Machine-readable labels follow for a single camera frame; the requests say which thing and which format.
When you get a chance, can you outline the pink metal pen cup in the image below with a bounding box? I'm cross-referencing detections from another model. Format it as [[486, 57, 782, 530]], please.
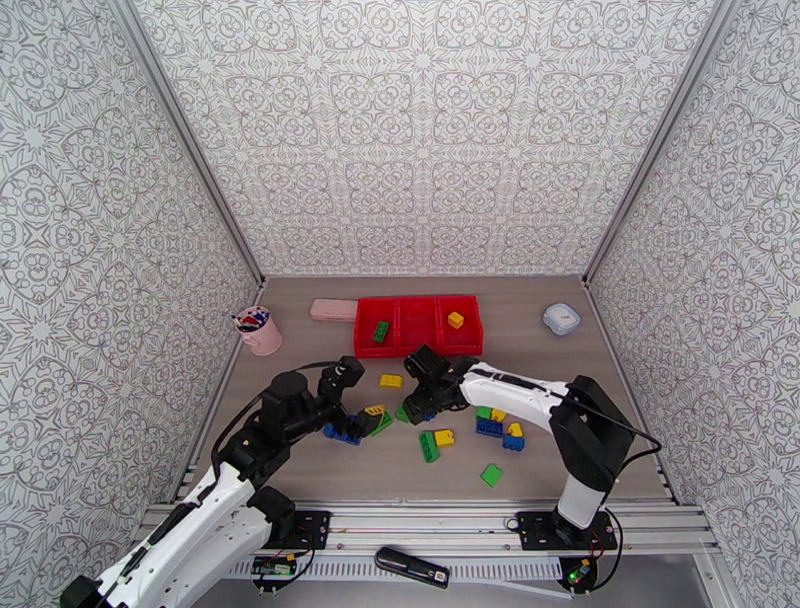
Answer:
[[232, 305, 284, 358]]

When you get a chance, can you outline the large blue lego brick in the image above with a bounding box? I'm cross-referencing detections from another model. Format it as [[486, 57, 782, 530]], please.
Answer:
[[322, 422, 364, 447]]

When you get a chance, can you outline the pink pencil case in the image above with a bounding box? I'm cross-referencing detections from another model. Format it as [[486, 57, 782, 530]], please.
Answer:
[[310, 298, 361, 325]]

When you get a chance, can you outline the right aluminium corner post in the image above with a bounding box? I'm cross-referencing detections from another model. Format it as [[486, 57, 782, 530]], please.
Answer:
[[582, 0, 739, 286]]

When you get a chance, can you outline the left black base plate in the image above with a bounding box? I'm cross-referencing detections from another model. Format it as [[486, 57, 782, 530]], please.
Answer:
[[268, 509, 333, 551]]

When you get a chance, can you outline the left aluminium corner post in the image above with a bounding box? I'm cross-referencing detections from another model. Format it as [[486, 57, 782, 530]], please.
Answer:
[[109, 0, 267, 286]]

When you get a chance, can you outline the marker pens bundle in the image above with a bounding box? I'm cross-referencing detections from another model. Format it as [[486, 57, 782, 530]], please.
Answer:
[[231, 305, 271, 333]]

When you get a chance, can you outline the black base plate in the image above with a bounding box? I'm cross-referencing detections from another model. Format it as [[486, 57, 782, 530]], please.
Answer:
[[517, 509, 618, 551], [268, 509, 333, 551]]

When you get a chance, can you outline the small white blue container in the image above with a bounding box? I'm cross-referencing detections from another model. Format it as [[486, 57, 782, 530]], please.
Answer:
[[541, 302, 583, 338]]

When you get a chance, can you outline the black handheld device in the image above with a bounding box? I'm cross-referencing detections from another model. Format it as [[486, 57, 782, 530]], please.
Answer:
[[374, 546, 451, 590]]

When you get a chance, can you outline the left green circuit board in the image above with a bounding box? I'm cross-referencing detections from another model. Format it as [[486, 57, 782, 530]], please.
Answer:
[[251, 557, 299, 578]]

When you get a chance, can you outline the aluminium corner post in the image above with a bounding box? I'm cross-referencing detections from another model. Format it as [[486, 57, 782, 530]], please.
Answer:
[[109, 0, 267, 286], [582, 0, 739, 286]]

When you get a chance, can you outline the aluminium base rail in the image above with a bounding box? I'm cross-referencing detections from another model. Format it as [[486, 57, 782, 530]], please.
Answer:
[[134, 498, 720, 553]]

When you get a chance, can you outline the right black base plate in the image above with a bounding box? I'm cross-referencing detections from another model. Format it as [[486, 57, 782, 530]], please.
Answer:
[[517, 509, 618, 551]]

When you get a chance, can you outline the white slotted cable duct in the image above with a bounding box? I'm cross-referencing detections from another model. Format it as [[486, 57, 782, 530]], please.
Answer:
[[224, 557, 564, 580]]

